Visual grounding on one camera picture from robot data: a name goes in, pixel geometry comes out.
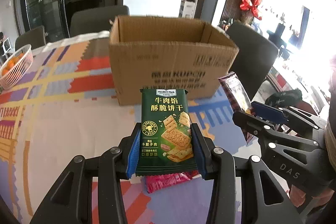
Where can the white storage shelf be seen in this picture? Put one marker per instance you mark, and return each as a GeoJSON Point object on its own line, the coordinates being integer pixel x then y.
{"type": "Point", "coordinates": [187, 9]}

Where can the pink snack packet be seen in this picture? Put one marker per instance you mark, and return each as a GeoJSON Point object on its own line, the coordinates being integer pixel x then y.
{"type": "Point", "coordinates": [158, 182]}

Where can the colourful patterned tablecloth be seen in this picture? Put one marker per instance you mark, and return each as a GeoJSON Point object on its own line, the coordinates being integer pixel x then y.
{"type": "Point", "coordinates": [66, 105]}

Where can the dark chair behind table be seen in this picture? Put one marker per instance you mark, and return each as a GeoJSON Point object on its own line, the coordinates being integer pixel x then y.
{"type": "Point", "coordinates": [96, 19]}

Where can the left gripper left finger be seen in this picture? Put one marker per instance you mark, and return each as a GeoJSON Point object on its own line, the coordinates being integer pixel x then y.
{"type": "Point", "coordinates": [116, 164]}

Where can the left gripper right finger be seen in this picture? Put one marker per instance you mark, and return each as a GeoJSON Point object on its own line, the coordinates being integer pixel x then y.
{"type": "Point", "coordinates": [218, 165]}

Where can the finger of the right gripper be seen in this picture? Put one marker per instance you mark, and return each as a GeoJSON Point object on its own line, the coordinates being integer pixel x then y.
{"type": "Point", "coordinates": [268, 113]}
{"type": "Point", "coordinates": [247, 122]}

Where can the dark chair far left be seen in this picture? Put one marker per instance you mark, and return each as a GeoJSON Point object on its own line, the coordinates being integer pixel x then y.
{"type": "Point", "coordinates": [35, 37]}

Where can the dark chair right side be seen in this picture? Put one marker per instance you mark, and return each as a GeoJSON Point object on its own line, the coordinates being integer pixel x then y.
{"type": "Point", "coordinates": [255, 58]}

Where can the green beef cracker packet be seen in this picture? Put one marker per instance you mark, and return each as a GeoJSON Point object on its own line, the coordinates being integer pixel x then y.
{"type": "Point", "coordinates": [165, 140]}

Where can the pink basket of oranges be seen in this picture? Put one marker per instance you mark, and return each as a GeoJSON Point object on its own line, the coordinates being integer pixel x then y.
{"type": "Point", "coordinates": [16, 66]}

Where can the red balloon decoration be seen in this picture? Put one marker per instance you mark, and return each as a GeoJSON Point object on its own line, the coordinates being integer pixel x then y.
{"type": "Point", "coordinates": [252, 6]}

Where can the plaid long snack packet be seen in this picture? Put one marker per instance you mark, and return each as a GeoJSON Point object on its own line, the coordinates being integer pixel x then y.
{"type": "Point", "coordinates": [235, 93]}

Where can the brown cardboard box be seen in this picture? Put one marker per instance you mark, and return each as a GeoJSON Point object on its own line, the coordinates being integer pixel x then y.
{"type": "Point", "coordinates": [148, 52]}

